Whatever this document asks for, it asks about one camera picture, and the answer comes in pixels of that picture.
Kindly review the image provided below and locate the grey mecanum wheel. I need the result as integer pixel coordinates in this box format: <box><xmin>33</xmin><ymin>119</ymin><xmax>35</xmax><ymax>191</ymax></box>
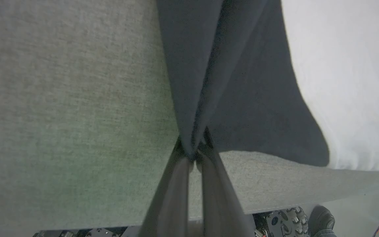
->
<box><xmin>268</xmin><ymin>207</ymin><xmax>309</xmax><ymax>237</ymax></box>

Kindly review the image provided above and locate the black and white garment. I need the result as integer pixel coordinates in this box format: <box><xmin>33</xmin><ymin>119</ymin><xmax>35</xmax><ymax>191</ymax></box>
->
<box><xmin>156</xmin><ymin>0</ymin><xmax>379</xmax><ymax>172</ymax></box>

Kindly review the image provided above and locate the grey fabric table cover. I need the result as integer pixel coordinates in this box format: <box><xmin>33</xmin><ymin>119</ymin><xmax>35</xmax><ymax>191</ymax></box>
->
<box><xmin>0</xmin><ymin>0</ymin><xmax>379</xmax><ymax>231</ymax></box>

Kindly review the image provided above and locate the black shoe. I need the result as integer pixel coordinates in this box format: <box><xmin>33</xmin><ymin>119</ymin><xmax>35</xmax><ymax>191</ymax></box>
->
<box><xmin>309</xmin><ymin>205</ymin><xmax>337</xmax><ymax>237</ymax></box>

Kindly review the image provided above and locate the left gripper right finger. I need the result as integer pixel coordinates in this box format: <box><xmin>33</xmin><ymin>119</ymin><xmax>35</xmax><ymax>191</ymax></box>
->
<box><xmin>196</xmin><ymin>131</ymin><xmax>256</xmax><ymax>237</ymax></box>

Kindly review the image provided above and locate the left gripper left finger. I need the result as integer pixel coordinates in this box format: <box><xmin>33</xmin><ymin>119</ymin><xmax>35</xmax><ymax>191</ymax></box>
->
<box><xmin>138</xmin><ymin>138</ymin><xmax>194</xmax><ymax>237</ymax></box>

